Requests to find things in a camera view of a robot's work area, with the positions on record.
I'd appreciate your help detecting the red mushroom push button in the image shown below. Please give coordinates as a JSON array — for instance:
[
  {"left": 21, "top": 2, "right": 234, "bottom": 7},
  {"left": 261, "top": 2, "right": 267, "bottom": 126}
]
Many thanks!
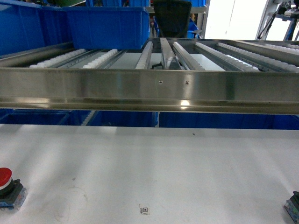
[{"left": 0, "top": 168, "right": 28, "bottom": 210}]

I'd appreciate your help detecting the blue bin upper shelf centre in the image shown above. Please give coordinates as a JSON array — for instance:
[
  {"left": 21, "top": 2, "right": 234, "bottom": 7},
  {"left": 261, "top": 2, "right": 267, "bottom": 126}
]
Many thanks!
[{"left": 63, "top": 7, "right": 150, "bottom": 49}]

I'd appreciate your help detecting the blue bin shelf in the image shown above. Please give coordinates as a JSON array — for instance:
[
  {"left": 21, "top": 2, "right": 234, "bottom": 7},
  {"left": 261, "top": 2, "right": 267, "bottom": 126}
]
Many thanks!
[
  {"left": 0, "top": 0, "right": 72, "bottom": 56},
  {"left": 63, "top": 7, "right": 150, "bottom": 49}
]

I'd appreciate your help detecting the blue bin upper shelf left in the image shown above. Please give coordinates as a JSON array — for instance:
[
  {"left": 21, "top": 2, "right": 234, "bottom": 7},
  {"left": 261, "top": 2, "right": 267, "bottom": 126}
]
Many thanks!
[{"left": 0, "top": 0, "right": 72, "bottom": 56}]

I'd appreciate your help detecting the blue bin lower centre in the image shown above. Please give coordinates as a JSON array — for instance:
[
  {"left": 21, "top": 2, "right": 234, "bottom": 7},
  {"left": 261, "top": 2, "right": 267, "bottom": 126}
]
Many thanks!
[{"left": 87, "top": 111, "right": 158, "bottom": 127}]

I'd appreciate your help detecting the blue bin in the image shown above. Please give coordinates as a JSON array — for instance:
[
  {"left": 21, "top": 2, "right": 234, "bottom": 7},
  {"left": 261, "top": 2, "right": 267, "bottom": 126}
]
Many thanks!
[
  {"left": 159, "top": 112, "right": 299, "bottom": 130},
  {"left": 87, "top": 111, "right": 158, "bottom": 127},
  {"left": 0, "top": 109, "right": 90, "bottom": 126}
]

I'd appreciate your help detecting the stainless steel flow rack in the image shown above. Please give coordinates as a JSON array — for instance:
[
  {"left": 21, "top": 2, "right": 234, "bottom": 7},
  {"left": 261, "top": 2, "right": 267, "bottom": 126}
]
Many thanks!
[{"left": 0, "top": 38, "right": 299, "bottom": 114}]

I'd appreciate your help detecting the blue bin lower right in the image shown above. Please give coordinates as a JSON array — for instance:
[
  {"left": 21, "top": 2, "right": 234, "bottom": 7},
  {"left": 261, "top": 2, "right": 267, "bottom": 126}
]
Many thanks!
[{"left": 159, "top": 112, "right": 299, "bottom": 130}]

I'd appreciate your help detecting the black office chair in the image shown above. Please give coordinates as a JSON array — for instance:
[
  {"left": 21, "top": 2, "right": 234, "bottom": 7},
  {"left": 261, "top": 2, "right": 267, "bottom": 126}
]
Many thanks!
[{"left": 153, "top": 0, "right": 192, "bottom": 38}]

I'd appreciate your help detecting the small QR code sticker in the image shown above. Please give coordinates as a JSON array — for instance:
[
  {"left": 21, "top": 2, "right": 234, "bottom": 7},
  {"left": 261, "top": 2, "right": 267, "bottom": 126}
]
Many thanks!
[{"left": 139, "top": 203, "right": 150, "bottom": 215}]

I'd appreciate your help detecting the blue bin lower left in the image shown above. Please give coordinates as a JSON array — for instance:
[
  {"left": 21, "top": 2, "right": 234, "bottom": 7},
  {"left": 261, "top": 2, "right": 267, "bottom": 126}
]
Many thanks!
[{"left": 0, "top": 109, "right": 90, "bottom": 126}]

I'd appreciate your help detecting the green push button switch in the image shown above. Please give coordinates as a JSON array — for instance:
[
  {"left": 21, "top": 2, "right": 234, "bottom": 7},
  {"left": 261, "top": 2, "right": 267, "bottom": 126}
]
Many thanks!
[{"left": 284, "top": 191, "right": 299, "bottom": 224}]

